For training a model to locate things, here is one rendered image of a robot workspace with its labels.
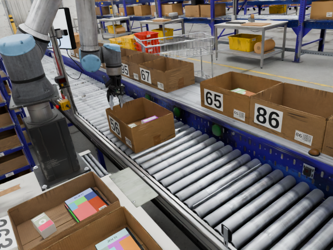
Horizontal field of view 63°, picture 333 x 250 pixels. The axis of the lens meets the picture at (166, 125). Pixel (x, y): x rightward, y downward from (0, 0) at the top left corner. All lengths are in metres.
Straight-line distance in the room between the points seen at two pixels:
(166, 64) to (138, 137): 1.10
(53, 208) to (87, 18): 0.88
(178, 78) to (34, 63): 1.12
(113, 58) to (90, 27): 0.25
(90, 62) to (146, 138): 0.54
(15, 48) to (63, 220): 0.76
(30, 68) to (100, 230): 0.76
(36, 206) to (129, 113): 0.91
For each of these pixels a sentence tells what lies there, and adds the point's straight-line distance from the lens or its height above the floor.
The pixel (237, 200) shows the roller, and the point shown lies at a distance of 1.25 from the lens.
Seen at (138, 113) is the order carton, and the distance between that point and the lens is 1.98.
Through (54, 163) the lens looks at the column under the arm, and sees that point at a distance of 1.52.
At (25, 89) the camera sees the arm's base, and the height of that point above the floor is 1.26.
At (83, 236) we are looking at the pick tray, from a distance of 1.12.
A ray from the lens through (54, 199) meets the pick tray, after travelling 1.37.
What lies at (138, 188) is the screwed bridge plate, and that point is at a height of 0.75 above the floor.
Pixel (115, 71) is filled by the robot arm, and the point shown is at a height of 1.21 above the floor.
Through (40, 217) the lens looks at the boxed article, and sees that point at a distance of 1.30.
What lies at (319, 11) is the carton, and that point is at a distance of 6.07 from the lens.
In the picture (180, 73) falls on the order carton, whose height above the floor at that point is 1.00.
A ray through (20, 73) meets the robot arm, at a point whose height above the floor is 1.33.
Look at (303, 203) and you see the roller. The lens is 1.29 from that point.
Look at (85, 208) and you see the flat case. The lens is 1.25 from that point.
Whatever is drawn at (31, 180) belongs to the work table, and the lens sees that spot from 1.66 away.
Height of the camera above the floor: 1.59
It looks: 27 degrees down
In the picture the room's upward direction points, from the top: 7 degrees counter-clockwise
